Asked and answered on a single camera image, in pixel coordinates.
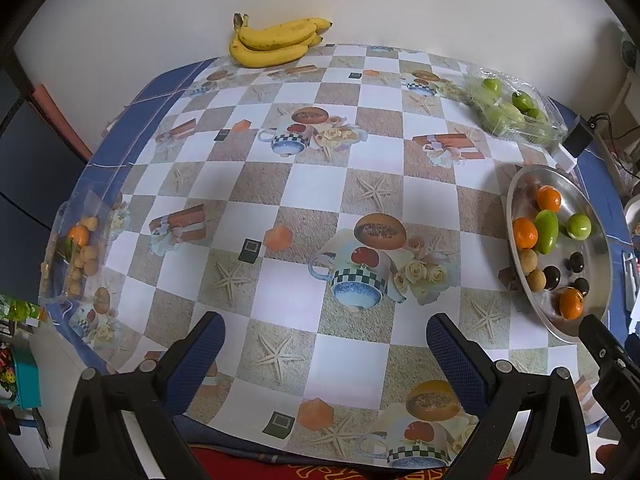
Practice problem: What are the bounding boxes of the orange tangerine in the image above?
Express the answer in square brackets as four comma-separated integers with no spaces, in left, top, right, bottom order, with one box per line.
[512,217,538,250]
[559,287,584,321]
[536,185,562,214]

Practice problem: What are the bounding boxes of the dark plum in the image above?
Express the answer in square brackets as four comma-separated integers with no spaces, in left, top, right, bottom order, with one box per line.
[544,266,562,290]
[572,278,590,297]
[567,252,585,274]

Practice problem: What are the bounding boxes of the brown round fruit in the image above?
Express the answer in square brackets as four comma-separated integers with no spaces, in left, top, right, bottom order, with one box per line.
[526,269,547,292]
[518,248,538,275]

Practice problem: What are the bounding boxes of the green mango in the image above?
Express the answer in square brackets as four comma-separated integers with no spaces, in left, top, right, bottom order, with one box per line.
[565,212,592,240]
[534,209,560,255]

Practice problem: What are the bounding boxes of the plastic bag of small fruits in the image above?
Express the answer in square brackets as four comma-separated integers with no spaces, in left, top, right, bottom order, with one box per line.
[38,186,122,307]

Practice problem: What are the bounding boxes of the clear plastic bag green fruits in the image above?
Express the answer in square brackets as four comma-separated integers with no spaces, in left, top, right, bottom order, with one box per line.
[464,67,568,148]

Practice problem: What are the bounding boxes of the teal box on floor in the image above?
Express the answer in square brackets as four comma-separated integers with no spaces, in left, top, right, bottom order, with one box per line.
[11,346,41,411]

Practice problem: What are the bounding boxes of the red patterned mat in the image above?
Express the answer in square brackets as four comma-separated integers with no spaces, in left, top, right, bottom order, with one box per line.
[188,443,516,480]

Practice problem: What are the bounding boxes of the round metal tray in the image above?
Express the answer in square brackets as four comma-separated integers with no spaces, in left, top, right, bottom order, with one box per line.
[506,165,612,344]

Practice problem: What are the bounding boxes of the black and white charger box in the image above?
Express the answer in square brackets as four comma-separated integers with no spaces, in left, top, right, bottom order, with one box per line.
[551,116,593,172]

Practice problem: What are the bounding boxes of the checkered printed tablecloth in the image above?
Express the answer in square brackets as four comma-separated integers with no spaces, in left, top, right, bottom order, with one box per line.
[41,43,637,468]

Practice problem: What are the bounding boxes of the yellow banana bunch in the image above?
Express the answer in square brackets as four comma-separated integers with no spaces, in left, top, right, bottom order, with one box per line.
[229,13,333,68]

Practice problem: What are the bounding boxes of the black cable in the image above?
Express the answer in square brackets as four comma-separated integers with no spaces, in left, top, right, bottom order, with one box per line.
[587,112,640,181]

